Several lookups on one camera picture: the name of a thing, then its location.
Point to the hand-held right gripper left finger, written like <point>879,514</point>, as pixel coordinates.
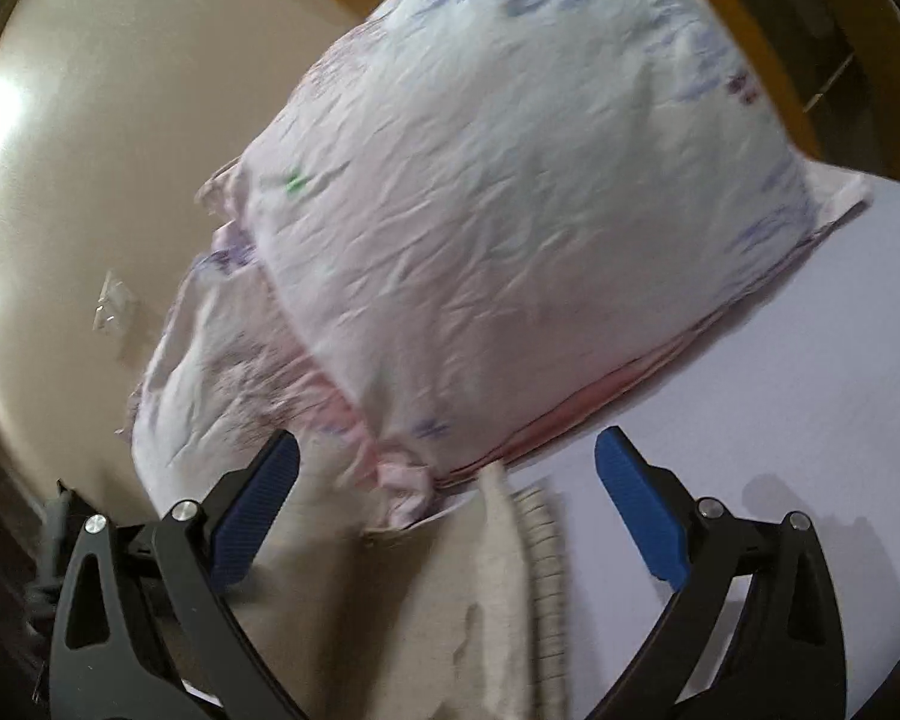
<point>251,514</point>

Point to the yellow wooden furniture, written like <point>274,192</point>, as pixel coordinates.
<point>787,30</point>

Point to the beige knit garment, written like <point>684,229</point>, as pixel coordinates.
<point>450,615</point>

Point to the white wall socket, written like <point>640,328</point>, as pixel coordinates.
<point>115,310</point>

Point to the white floral print garment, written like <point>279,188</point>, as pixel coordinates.
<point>495,240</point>

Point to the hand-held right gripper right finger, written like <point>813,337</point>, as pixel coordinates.
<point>641,514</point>

